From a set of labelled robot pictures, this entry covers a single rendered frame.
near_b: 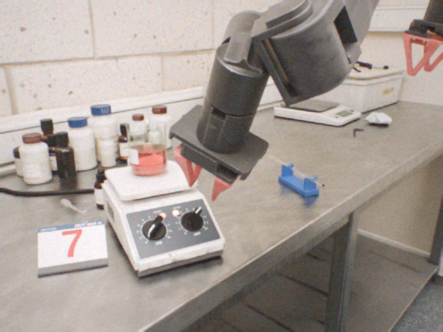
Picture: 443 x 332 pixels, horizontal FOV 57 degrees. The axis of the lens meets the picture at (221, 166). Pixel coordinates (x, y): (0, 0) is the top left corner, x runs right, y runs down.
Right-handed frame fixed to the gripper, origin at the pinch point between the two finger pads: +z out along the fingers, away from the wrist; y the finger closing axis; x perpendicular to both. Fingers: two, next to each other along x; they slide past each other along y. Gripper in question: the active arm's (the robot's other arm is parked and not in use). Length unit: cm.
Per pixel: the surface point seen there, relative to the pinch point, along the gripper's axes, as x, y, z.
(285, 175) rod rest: -29.8, -6.4, 18.6
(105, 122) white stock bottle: -23.5, 35.5, 26.1
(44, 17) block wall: -30, 60, 13
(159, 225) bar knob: 4.7, 3.0, 6.3
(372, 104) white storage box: -110, -18, 40
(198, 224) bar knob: 0.7, -0.9, 6.9
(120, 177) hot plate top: -1.0, 13.9, 9.6
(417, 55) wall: -143, -24, 29
